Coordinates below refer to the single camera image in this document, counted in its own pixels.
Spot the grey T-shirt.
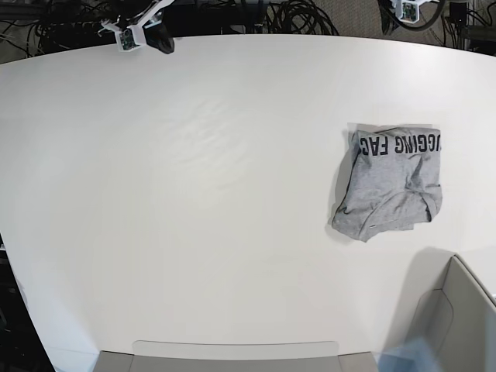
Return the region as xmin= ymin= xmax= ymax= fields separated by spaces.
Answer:
xmin=331 ymin=126 xmax=443 ymax=242

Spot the grey tray bottom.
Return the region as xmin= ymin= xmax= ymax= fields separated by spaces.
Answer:
xmin=94 ymin=340 xmax=378 ymax=371

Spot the grey bin right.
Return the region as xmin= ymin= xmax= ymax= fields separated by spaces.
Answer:
xmin=408 ymin=256 xmax=495 ymax=371

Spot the blue blurred object bottom right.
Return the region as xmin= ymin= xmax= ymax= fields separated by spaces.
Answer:
xmin=375 ymin=336 xmax=443 ymax=372

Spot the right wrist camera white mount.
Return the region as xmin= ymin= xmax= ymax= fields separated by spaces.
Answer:
xmin=98 ymin=0 xmax=174 ymax=52

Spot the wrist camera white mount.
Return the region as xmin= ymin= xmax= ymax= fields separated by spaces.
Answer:
xmin=98 ymin=0 xmax=174 ymax=52
xmin=391 ymin=0 xmax=429 ymax=24

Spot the black cable bundle background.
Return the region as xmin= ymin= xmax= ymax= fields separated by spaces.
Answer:
xmin=1 ymin=1 xmax=495 ymax=58

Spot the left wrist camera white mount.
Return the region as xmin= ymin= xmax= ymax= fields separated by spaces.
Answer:
xmin=391 ymin=0 xmax=429 ymax=24

